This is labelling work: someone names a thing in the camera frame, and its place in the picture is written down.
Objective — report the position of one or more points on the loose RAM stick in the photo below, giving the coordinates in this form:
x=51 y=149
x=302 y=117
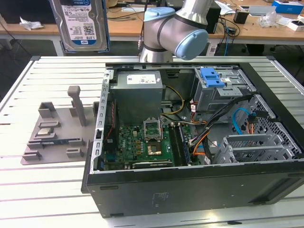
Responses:
x=55 y=142

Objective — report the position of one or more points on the grey parts rack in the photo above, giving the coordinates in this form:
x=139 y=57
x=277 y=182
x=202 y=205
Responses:
x=61 y=133

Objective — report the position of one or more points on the metal disk bay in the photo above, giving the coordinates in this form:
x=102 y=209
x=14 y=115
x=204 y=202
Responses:
x=249 y=140

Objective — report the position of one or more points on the silver CPU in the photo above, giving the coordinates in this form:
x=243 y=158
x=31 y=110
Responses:
x=45 y=131

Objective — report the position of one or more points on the large black box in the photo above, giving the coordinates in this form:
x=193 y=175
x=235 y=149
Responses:
x=23 y=10

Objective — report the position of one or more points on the black RAM slot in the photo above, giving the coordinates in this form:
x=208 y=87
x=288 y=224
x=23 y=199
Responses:
x=175 y=145

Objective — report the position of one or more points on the wooden desk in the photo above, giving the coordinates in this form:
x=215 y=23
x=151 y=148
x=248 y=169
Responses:
x=126 y=26

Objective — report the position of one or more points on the blue plastic drive latch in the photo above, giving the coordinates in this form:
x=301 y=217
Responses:
x=210 y=78

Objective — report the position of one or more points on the white keyboard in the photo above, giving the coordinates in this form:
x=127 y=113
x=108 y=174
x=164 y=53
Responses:
x=133 y=9

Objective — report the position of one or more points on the grey flat tray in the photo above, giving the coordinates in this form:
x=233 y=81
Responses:
x=261 y=10

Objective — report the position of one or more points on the hard disk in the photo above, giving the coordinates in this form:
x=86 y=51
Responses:
x=80 y=23

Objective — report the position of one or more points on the black desktop tower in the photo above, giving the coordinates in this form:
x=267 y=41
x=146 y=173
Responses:
x=213 y=20

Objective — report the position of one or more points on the small white box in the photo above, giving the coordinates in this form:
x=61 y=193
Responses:
x=295 y=25

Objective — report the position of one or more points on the blue cardboard box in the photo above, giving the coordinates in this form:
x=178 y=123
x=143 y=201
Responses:
x=288 y=6

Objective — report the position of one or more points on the metal drive cage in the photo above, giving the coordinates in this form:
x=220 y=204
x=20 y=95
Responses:
x=209 y=99

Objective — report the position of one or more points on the CPU socket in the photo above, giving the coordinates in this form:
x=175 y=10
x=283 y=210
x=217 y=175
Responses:
x=154 y=150

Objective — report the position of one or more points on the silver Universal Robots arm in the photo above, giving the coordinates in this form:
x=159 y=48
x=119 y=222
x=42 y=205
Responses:
x=166 y=31

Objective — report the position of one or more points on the black open PC case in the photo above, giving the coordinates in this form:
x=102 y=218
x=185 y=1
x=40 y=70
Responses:
x=190 y=190

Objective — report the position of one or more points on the grey power supply unit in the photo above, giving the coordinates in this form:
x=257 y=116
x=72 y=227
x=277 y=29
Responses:
x=136 y=99

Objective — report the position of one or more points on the black graphics card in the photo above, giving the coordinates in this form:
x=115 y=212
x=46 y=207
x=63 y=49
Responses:
x=152 y=164

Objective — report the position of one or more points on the installed RAM stick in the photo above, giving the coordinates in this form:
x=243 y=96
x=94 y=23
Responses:
x=185 y=145

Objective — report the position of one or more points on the clear plastic bag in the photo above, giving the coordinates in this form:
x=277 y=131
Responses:
x=269 y=19

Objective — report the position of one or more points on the green motherboard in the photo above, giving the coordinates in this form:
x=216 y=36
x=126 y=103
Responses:
x=128 y=147

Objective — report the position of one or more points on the crumpled white paper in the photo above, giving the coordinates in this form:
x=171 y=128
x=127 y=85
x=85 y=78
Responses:
x=31 y=23

